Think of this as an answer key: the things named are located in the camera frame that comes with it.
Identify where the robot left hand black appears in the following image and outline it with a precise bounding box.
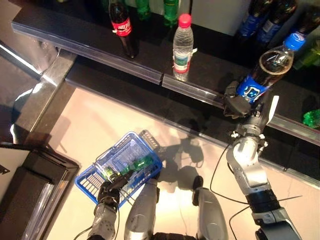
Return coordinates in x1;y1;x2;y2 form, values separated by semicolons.
96;172;133;203

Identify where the robot right hand black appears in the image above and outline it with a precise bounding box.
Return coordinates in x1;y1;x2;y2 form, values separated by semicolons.
223;80;263;120

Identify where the blue plastic shopping basket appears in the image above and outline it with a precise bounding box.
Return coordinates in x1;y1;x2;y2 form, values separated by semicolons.
74;131;164;210

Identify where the black base shelf board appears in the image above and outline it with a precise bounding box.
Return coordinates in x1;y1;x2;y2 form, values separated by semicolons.
169;84;320;193
64;56;176;126

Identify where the black low display platform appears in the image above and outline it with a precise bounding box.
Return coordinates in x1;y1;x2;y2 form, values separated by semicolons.
0;146;81;240

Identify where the clear water bottle red cap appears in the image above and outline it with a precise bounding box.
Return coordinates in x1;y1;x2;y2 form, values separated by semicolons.
172;13;198;82

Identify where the robot right leg grey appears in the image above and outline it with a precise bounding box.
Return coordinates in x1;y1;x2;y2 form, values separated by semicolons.
191;174;230;240

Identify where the polished dark stone ledge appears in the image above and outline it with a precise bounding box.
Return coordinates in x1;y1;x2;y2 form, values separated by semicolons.
0;41;78;143

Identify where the Coca-Cola bottle red cap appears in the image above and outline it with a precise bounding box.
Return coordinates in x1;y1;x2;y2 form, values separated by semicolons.
108;0;139;60

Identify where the black shelf board clear rail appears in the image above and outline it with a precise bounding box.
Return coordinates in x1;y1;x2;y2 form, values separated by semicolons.
161;22;320;147
11;0;165;87

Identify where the thin black cable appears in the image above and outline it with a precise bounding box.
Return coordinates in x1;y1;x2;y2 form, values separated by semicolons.
209;142;258;240

